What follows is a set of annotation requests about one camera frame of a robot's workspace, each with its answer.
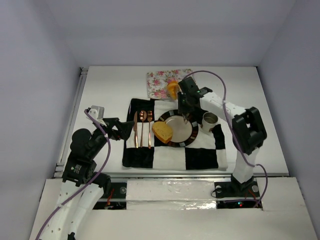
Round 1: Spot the orange striped croissant bread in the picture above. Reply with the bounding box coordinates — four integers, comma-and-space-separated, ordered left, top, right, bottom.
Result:
166, 80, 180, 101

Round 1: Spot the yellow bread slice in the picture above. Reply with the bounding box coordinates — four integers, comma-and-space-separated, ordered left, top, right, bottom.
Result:
151, 121, 173, 144

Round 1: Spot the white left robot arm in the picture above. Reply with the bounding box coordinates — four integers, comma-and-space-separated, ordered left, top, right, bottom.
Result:
35, 117, 135, 240

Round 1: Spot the copper table knife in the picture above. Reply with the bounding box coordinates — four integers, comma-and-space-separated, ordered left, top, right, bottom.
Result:
133, 111, 139, 148

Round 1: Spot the copper spoon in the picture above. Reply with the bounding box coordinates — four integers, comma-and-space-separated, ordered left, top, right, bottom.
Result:
139, 110, 147, 148

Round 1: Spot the copper fork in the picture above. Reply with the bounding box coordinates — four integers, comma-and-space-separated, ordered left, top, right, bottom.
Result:
147, 110, 152, 149

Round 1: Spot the black white checkered cloth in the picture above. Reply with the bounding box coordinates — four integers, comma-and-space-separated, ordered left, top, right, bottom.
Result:
122, 98, 228, 171

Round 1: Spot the white steel cup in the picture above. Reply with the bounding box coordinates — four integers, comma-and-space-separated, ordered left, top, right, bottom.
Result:
201, 112, 219, 133

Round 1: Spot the dark rimmed beige plate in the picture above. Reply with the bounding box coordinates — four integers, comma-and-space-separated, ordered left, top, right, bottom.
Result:
154, 109, 199, 148

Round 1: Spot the floral rectangular tray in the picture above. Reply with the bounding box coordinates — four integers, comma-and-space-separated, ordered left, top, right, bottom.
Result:
146, 68, 192, 100

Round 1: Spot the white foil covered block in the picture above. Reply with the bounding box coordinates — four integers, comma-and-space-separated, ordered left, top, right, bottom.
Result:
125, 180, 218, 211

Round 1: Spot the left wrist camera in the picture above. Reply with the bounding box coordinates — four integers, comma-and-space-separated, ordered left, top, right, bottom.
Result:
87, 105, 105, 121

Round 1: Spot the aluminium frame rail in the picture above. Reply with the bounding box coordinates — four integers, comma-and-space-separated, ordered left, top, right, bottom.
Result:
52, 67, 89, 179

